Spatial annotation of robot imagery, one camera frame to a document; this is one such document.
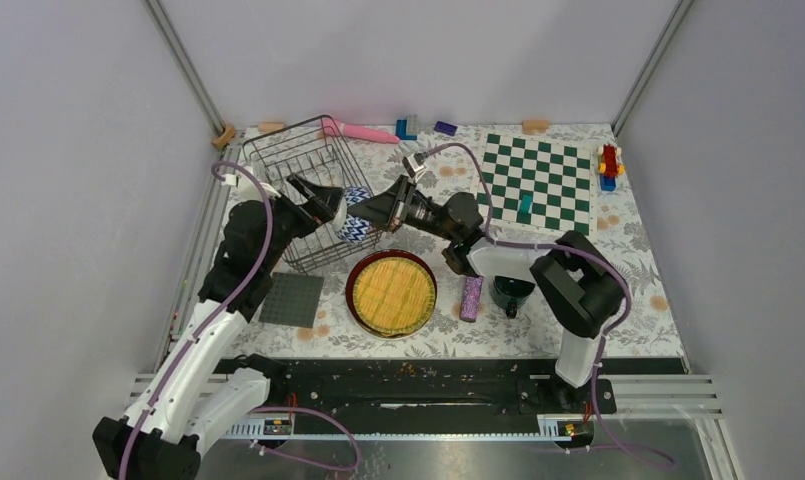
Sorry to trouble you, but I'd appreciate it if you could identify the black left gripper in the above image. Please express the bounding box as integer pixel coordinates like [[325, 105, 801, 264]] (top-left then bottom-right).
[[261, 173, 343, 270]]

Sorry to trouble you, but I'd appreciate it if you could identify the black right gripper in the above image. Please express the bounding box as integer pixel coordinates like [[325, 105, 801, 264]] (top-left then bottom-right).
[[347, 175, 458, 242]]

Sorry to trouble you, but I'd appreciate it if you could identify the blue white patterned bowl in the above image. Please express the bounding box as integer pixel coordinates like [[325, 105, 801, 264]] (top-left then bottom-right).
[[332, 186, 371, 243]]

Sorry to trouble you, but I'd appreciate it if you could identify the brown rimmed beige plate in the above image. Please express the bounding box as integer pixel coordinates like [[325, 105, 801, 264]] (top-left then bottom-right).
[[344, 248, 439, 340]]

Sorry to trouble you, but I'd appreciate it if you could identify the dark green mug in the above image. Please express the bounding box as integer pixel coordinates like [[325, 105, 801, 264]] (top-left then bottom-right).
[[490, 276, 536, 319]]

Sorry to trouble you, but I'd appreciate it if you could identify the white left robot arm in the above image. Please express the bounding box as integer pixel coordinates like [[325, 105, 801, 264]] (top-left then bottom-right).
[[92, 175, 346, 479]]

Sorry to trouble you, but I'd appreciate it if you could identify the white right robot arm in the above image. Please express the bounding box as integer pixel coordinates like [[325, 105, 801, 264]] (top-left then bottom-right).
[[347, 175, 631, 412]]

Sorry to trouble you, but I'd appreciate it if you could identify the floral tablecloth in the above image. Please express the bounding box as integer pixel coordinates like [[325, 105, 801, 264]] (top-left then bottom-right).
[[188, 123, 687, 361]]

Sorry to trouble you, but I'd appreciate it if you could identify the pink plastic object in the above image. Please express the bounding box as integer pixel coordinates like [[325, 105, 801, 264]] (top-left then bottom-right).
[[322, 118, 400, 144]]

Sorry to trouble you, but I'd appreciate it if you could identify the blue toy brick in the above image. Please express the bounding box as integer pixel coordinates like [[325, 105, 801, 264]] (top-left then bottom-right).
[[395, 118, 418, 141]]

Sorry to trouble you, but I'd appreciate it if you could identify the grey toy brick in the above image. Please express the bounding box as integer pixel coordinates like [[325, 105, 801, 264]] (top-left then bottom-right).
[[405, 115, 420, 136]]

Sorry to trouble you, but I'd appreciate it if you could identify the purple toy brick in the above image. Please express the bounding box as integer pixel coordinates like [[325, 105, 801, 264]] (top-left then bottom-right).
[[433, 121, 458, 137]]

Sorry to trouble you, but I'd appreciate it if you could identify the grey studded baseplate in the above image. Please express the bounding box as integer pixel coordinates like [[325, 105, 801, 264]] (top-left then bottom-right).
[[258, 272, 324, 328]]

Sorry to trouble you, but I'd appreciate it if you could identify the purple glitter microphone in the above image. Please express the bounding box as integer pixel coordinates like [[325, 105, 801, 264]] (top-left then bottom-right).
[[459, 277, 484, 323]]

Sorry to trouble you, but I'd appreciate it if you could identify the wooden corner block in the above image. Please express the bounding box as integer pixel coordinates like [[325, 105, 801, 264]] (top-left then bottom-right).
[[211, 124, 237, 150]]

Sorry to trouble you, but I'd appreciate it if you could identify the teal block on chessboard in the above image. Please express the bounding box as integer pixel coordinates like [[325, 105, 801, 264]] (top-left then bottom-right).
[[518, 195, 533, 215]]

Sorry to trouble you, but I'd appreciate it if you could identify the green white chessboard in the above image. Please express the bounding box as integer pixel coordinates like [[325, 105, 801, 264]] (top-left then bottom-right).
[[473, 132, 598, 240]]

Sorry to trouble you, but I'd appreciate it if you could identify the red yellow toy figure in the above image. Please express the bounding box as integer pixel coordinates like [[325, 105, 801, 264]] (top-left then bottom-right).
[[597, 144, 625, 192]]

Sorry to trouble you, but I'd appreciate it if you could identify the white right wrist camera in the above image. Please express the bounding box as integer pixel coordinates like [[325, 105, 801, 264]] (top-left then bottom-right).
[[402, 152, 428, 182]]

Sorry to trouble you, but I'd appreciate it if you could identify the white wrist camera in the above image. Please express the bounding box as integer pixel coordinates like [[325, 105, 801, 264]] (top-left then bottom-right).
[[402, 152, 428, 182], [221, 173, 263, 201]]

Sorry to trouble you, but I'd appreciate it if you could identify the black wire dish rack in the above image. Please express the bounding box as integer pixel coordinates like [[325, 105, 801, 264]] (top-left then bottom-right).
[[241, 115, 381, 274]]

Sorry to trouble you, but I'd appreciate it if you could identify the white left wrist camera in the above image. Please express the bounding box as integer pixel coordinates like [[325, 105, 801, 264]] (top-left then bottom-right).
[[221, 173, 263, 201]]

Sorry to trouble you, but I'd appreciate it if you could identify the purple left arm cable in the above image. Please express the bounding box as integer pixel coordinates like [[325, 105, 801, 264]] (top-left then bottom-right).
[[117, 160, 365, 480]]

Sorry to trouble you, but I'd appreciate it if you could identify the aluminium frame rail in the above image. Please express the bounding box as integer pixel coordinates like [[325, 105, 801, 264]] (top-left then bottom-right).
[[142, 0, 227, 137]]

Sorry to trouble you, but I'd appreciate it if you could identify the right aluminium frame post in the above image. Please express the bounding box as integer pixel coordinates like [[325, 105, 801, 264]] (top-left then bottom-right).
[[611, 0, 697, 137]]

